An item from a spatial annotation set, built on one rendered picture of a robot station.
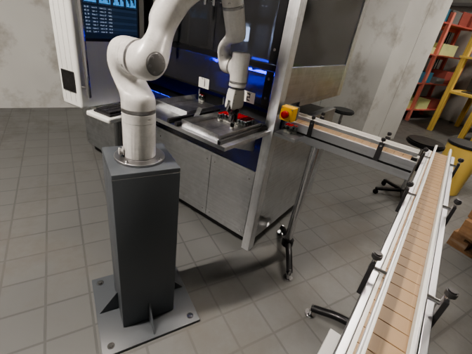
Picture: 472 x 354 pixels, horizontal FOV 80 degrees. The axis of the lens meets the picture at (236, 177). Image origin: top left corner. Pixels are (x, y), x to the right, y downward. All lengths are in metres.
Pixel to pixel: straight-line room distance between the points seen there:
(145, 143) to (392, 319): 0.90
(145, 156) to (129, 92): 0.24
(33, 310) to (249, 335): 1.08
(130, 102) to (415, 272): 0.95
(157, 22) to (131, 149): 0.43
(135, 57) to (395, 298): 0.92
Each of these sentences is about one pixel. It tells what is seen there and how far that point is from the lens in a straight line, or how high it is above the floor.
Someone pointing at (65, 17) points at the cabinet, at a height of 1.27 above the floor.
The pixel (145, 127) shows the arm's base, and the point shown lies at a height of 1.00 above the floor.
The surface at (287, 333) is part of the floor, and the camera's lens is 1.71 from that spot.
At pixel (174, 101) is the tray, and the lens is 1.88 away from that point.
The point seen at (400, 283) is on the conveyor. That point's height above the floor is 0.93.
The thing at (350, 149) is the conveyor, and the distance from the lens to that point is 1.55.
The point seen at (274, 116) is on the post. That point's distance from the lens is 1.56.
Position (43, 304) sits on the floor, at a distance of 1.85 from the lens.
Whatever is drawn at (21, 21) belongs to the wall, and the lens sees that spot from 4.57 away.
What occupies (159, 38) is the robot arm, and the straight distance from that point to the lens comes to 1.02.
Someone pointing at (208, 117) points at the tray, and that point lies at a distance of 1.61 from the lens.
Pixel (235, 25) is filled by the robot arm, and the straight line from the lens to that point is 1.33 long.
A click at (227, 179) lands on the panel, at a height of 0.46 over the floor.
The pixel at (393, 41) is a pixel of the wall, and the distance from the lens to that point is 4.66.
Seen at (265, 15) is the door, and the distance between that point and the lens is 1.60.
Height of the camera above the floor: 1.37
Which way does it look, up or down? 28 degrees down
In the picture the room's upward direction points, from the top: 9 degrees clockwise
